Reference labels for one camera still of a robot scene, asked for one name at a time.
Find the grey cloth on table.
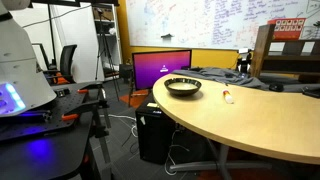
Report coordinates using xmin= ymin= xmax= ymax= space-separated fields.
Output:
xmin=173 ymin=67 xmax=320 ymax=93

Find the whiteboard with writing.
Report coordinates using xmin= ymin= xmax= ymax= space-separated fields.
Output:
xmin=126 ymin=0 xmax=320 ymax=50

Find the black device at table edge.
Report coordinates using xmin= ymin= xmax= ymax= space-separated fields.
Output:
xmin=302 ymin=87 xmax=320 ymax=98

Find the white cable on floor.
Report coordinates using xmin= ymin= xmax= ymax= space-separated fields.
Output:
xmin=108 ymin=113 xmax=191 ymax=177

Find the black clamp with orange handles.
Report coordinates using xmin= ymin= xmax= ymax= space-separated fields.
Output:
xmin=61 ymin=84 xmax=113 ymax=165

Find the black computer mouse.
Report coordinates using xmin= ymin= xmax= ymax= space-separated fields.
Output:
xmin=269 ymin=83 xmax=284 ymax=92

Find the grey metal table leg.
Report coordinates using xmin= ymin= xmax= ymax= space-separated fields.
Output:
xmin=169 ymin=140 xmax=272 ymax=180

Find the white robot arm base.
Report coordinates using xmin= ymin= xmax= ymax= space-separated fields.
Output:
xmin=0 ymin=0 xmax=56 ymax=117

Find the computer monitor with purple screen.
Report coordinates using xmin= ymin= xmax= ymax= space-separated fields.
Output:
xmin=132 ymin=50 xmax=192 ymax=90

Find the black camera tripod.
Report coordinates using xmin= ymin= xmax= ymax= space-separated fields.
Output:
xmin=95 ymin=7 xmax=119 ymax=97

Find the black perforated mounting table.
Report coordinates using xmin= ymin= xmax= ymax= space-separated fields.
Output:
xmin=0 ymin=81 xmax=102 ymax=180

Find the black computer tower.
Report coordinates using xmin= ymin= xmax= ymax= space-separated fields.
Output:
xmin=135 ymin=94 xmax=214 ymax=164

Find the white marker with red cap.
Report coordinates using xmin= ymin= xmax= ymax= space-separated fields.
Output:
xmin=222 ymin=90 xmax=234 ymax=104

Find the wooden shelf unit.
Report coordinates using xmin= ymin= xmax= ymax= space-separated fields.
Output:
xmin=250 ymin=24 xmax=320 ymax=77

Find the black bowl with cream interior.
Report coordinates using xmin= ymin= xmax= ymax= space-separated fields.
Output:
xmin=164 ymin=78 xmax=202 ymax=96

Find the red and white box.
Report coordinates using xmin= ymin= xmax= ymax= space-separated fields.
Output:
xmin=268 ymin=18 xmax=306 ymax=40

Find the black office chair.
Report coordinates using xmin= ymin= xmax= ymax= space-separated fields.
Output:
xmin=44 ymin=45 xmax=77 ymax=85

